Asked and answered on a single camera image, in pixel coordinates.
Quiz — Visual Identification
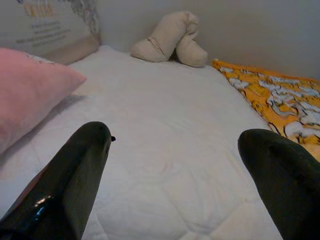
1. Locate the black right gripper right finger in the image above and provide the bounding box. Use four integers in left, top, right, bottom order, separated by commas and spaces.
237, 128, 320, 240

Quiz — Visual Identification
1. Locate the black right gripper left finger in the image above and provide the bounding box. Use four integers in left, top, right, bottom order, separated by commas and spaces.
0, 121, 116, 240

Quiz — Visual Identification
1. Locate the pink plush pillow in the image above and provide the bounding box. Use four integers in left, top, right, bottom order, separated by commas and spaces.
0, 47, 88, 156

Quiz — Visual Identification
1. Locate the yellow cartoon print blanket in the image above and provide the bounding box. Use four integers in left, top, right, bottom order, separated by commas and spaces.
211, 58, 320, 161

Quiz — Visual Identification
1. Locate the white quilted mattress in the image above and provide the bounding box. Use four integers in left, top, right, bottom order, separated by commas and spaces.
0, 44, 285, 240

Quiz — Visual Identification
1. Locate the cream plush toy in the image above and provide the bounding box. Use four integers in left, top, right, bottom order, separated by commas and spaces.
129, 10, 209, 68

